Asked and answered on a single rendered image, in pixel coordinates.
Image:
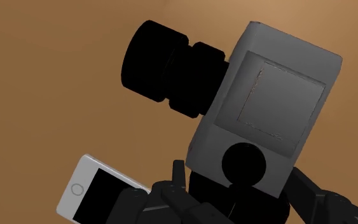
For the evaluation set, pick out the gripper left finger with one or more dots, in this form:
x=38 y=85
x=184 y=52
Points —
x=154 y=208

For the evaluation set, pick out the grey camera with black lens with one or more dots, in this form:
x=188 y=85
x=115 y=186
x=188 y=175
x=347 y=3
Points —
x=259 y=145

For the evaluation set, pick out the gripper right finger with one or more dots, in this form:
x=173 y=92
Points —
x=321 y=208

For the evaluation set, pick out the white smartphone with black screen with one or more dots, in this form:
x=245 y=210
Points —
x=81 y=176

